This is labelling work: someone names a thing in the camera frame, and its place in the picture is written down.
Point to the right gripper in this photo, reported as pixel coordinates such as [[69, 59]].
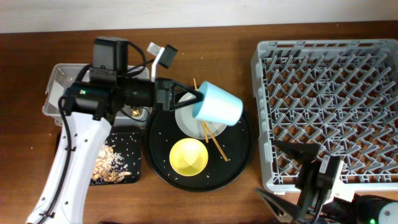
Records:
[[308, 183]]

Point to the black rectangular tray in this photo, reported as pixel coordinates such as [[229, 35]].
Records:
[[124, 155]]

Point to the wooden chopstick upper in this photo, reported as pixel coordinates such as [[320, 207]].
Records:
[[202, 122]]

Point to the blue plastic cup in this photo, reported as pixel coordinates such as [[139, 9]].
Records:
[[217, 106]]

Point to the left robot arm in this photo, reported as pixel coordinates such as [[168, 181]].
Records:
[[88, 110]]

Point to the grey dishwasher rack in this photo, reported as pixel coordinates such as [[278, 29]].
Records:
[[340, 94]]

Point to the round black tray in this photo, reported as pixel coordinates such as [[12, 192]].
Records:
[[237, 142]]

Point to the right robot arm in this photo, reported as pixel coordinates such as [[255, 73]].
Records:
[[366, 209]]

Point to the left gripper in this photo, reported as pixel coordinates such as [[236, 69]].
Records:
[[168, 103]]

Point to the grey round plate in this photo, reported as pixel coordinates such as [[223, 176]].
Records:
[[193, 127]]

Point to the gold foil wrapper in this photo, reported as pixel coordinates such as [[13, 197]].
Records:
[[136, 112]]

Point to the clear plastic bin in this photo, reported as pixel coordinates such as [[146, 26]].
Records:
[[62, 76]]

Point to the food scraps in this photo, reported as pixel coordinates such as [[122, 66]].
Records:
[[109, 165]]

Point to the wooden chopstick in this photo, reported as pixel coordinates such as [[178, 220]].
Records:
[[202, 122], [216, 142]]

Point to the yellow bowl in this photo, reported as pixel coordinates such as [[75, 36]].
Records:
[[188, 157]]

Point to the wooden chopstick lower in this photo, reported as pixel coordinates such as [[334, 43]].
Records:
[[216, 142]]

